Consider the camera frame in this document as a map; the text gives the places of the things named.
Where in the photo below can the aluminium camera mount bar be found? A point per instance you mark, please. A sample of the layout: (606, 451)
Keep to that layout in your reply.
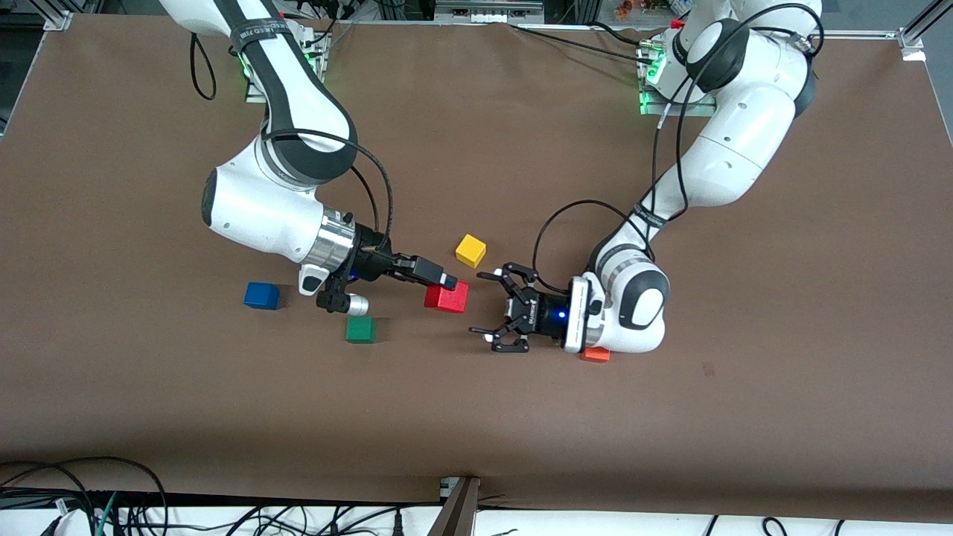
(458, 510)

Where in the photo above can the aluminium frame corner bracket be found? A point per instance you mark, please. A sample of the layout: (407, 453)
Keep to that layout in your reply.
(912, 45)
(58, 21)

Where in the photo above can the aluminium arm base plate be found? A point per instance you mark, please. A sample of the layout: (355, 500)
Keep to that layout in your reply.
(322, 67)
(681, 112)

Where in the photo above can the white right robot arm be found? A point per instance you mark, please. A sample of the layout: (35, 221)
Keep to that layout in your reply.
(253, 216)

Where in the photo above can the aluminium frame rail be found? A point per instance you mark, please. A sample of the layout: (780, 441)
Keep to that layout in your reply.
(856, 33)

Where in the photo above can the green wooden block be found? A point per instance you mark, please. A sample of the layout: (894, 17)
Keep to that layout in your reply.
(360, 330)

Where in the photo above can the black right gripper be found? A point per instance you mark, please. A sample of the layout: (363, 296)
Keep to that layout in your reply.
(370, 262)

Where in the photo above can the blue wooden block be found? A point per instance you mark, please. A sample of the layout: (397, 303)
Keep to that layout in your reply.
(260, 296)

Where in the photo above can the brown paper table cover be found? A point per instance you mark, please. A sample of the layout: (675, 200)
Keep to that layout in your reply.
(476, 417)

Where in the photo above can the yellow wooden block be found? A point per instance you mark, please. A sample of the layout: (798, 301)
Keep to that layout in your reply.
(470, 251)

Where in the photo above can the red wooden block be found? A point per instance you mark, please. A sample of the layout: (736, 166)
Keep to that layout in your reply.
(450, 299)

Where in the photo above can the grey socket strip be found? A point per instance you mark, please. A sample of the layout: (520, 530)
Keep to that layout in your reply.
(488, 11)

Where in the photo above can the orange wooden block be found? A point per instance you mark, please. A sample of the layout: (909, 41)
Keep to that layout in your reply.
(595, 355)

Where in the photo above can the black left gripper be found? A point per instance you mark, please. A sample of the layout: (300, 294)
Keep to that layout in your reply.
(537, 314)

